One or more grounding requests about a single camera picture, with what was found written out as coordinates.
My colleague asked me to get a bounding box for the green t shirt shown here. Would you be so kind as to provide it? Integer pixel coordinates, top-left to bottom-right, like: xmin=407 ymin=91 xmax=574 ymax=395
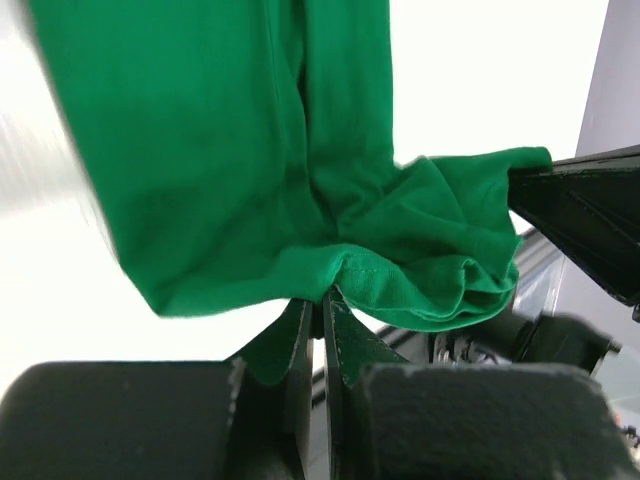
xmin=19 ymin=0 xmax=554 ymax=333

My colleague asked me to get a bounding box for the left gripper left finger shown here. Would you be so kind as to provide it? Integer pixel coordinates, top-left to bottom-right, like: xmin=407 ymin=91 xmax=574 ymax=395
xmin=1 ymin=300 xmax=313 ymax=479

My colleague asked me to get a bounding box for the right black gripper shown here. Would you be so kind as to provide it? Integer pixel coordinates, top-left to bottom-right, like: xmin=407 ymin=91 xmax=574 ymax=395
xmin=426 ymin=145 xmax=639 ymax=374

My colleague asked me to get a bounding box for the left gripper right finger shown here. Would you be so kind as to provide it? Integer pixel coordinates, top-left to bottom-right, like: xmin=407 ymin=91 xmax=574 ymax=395
xmin=322 ymin=290 xmax=630 ymax=479

